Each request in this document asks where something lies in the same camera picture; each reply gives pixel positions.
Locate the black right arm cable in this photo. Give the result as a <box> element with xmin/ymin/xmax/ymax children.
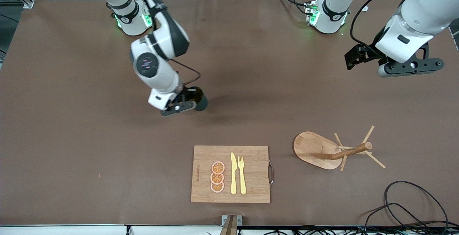
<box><xmin>131</xmin><ymin>0</ymin><xmax>200</xmax><ymax>87</ymax></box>

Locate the white table edge rail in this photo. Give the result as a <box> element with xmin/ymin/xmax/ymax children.
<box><xmin>0</xmin><ymin>224</ymin><xmax>459</xmax><ymax>235</ymax></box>

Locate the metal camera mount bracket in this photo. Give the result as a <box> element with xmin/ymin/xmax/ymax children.
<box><xmin>222</xmin><ymin>214</ymin><xmax>242</xmax><ymax>235</ymax></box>

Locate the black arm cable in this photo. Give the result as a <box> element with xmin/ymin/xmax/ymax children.
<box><xmin>350</xmin><ymin>0</ymin><xmax>416</xmax><ymax>49</ymax></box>
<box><xmin>131</xmin><ymin>0</ymin><xmax>200</xmax><ymax>87</ymax></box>

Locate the wooden cutting board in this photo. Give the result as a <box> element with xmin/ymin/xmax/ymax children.
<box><xmin>190</xmin><ymin>145</ymin><xmax>275</xmax><ymax>204</ymax></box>

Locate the yellow plastic fork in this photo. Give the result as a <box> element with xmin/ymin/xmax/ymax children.
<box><xmin>238</xmin><ymin>155</ymin><xmax>247</xmax><ymax>195</ymax></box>

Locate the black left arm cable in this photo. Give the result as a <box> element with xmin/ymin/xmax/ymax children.
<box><xmin>350</xmin><ymin>0</ymin><xmax>416</xmax><ymax>49</ymax></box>

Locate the dark teal cup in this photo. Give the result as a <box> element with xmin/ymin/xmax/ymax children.
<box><xmin>187</xmin><ymin>86</ymin><xmax>209</xmax><ymax>112</ymax></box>

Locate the black thin table cable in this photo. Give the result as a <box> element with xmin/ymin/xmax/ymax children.
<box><xmin>359</xmin><ymin>202</ymin><xmax>436</xmax><ymax>232</ymax></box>

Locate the wooden mug tree rack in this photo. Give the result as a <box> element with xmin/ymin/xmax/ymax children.
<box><xmin>293</xmin><ymin>125</ymin><xmax>386</xmax><ymax>172</ymax></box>

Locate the black looped table cable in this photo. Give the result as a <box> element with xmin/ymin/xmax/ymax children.
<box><xmin>384</xmin><ymin>181</ymin><xmax>449</xmax><ymax>232</ymax></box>

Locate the brown table cover sheet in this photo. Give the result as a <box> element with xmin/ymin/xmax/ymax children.
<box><xmin>0</xmin><ymin>0</ymin><xmax>459</xmax><ymax>227</ymax></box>

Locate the yellow plastic knife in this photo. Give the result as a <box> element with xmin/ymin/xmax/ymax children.
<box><xmin>231</xmin><ymin>152</ymin><xmax>237</xmax><ymax>195</ymax></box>

